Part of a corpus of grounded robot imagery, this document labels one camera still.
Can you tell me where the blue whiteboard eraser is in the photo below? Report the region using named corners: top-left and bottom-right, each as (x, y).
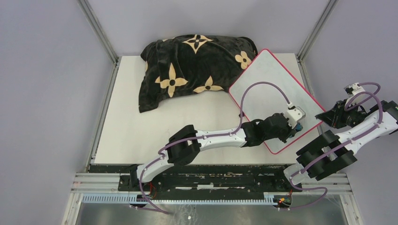
top-left (294, 123), bottom-right (303, 132)

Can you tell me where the pink framed whiteboard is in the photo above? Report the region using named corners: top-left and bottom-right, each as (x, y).
top-left (229, 49), bottom-right (325, 155)

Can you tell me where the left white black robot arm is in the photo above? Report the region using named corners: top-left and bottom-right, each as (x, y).
top-left (130, 110), bottom-right (305, 191)

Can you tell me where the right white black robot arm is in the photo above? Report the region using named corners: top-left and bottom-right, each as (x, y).
top-left (271, 101), bottom-right (398, 191)

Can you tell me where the black floral plush blanket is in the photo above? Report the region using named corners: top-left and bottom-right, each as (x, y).
top-left (138, 34), bottom-right (259, 113)

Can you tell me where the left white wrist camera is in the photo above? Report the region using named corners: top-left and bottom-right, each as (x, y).
top-left (284, 106), bottom-right (306, 128)

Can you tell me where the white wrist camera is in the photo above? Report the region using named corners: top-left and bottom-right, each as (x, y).
top-left (284, 106), bottom-right (306, 128)
top-left (344, 82), bottom-right (365, 98)

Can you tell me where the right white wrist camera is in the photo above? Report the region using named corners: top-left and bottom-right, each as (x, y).
top-left (344, 82), bottom-right (365, 98)

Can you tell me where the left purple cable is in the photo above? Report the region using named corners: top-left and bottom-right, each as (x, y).
top-left (130, 81), bottom-right (293, 215)

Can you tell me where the purple cable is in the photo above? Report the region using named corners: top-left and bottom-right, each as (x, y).
top-left (130, 81), bottom-right (293, 215)
top-left (280, 82), bottom-right (383, 211)

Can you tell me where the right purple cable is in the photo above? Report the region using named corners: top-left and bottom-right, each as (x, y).
top-left (280, 82), bottom-right (383, 211)

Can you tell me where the white slotted cable duct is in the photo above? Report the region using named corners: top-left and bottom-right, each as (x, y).
top-left (81, 193), bottom-right (277, 206)

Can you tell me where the right aluminium frame post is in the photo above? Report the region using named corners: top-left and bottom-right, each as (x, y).
top-left (297, 0), bottom-right (339, 62)

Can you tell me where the aluminium frame post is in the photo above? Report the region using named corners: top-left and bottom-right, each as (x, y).
top-left (297, 0), bottom-right (339, 62)
top-left (77, 0), bottom-right (119, 64)

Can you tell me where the left aluminium frame post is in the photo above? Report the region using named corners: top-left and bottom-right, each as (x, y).
top-left (77, 0), bottom-right (119, 64)

